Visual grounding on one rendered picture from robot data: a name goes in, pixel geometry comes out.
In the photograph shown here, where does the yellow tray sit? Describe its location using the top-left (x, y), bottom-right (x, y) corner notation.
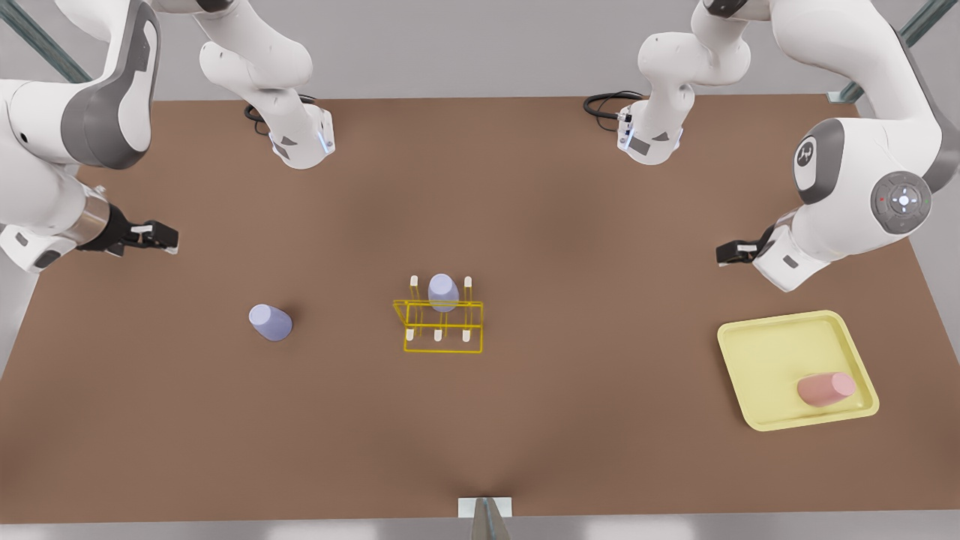
top-left (717, 310), bottom-right (880, 433)

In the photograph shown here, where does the yellow wire cup rack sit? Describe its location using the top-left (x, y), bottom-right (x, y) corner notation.
top-left (393, 275), bottom-right (485, 354)

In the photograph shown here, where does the lavender cup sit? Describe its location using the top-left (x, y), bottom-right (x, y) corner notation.
top-left (248, 304), bottom-right (293, 343)
top-left (427, 273), bottom-right (460, 314)

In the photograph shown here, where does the silver frame post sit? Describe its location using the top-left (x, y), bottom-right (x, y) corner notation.
top-left (458, 496), bottom-right (514, 540)
top-left (828, 0), bottom-right (960, 104)
top-left (0, 0), bottom-right (94, 84)

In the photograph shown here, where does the pink cup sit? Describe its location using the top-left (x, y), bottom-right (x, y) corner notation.
top-left (796, 372), bottom-right (857, 408)

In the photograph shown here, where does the black cable loop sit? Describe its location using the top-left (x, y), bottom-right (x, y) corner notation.
top-left (244, 94), bottom-right (317, 137)
top-left (583, 91), bottom-right (647, 129)

